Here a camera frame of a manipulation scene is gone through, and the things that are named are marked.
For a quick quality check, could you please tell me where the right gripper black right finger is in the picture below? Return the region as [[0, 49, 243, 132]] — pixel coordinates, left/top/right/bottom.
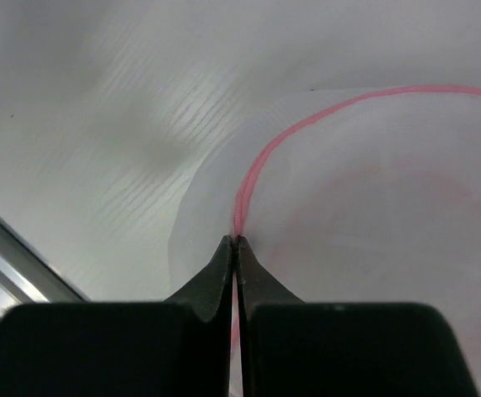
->
[[235, 237, 478, 396]]

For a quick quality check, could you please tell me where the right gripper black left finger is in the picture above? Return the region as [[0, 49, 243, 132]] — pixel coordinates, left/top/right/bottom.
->
[[0, 237, 234, 396]]

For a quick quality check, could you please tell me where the white pink mesh laundry bag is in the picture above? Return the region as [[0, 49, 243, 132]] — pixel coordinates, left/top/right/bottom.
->
[[168, 85, 481, 393]]

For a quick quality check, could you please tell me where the aluminium front rail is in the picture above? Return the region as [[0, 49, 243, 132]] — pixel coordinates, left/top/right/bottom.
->
[[0, 218, 86, 319]]

